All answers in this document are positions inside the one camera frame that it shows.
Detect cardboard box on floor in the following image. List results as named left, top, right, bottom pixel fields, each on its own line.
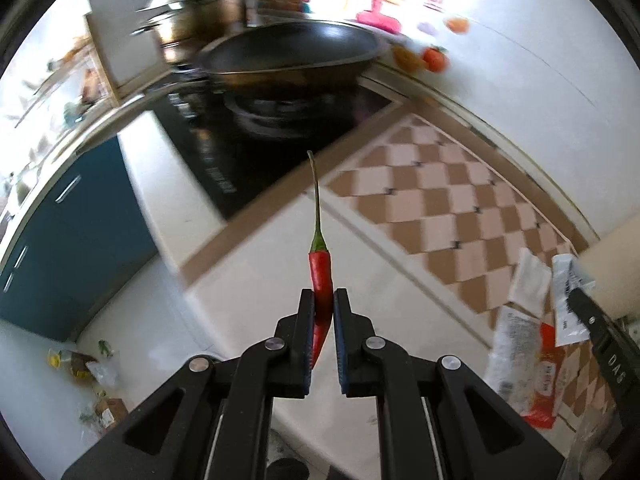
left=94, top=398, right=128, bottom=430

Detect cooking oil bottle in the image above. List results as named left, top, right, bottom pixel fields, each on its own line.
left=47, top=349, right=96, bottom=380

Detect white printed sachet packet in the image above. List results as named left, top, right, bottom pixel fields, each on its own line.
left=550, top=252, right=598, bottom=348

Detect orange fruit decoration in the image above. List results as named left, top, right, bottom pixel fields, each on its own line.
left=422, top=47, right=449, bottom=73

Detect green vegetable on floor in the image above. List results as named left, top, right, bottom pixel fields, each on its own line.
left=98, top=339, right=114, bottom=359

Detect clear plastic bag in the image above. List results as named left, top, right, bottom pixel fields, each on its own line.
left=86, top=356, right=120, bottom=389

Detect pink plastic holder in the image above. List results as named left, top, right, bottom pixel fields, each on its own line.
left=356, top=0, right=402, bottom=35

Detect black wok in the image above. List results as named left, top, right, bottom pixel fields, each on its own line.
left=196, top=20, right=386, bottom=92

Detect blue kitchen cabinets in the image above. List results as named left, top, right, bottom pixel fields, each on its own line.
left=1, top=139, right=157, bottom=341

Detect folded white tissue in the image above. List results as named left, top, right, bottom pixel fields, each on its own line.
left=508, top=248, right=552, bottom=318

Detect red chili pepper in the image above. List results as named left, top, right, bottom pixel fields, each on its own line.
left=307, top=151, right=334, bottom=366

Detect checkered brown table mat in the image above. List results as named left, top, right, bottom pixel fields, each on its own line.
left=179, top=94, right=626, bottom=441

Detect steel pot with lid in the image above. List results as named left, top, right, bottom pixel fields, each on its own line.
left=130, top=0, right=247, bottom=66

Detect red white snack bag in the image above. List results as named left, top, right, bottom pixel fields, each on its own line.
left=485, top=306, right=566, bottom=430

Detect black gas stove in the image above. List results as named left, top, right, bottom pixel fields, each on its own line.
left=151, top=84, right=390, bottom=220

